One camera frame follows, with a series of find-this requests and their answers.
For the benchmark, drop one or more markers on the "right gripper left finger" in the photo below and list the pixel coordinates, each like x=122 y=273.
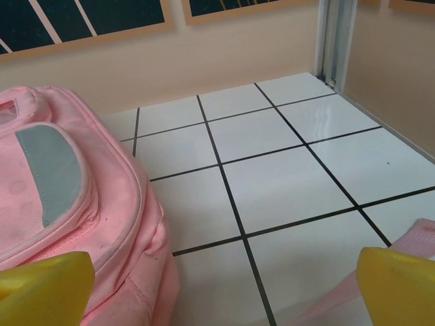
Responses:
x=40 y=292

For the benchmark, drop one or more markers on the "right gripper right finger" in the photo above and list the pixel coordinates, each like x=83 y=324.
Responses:
x=397 y=292

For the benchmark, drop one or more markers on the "pink student backpack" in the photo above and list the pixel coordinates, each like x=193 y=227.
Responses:
x=68 y=186

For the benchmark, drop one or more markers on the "aluminium corner post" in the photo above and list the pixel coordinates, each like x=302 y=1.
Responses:
x=334 y=40

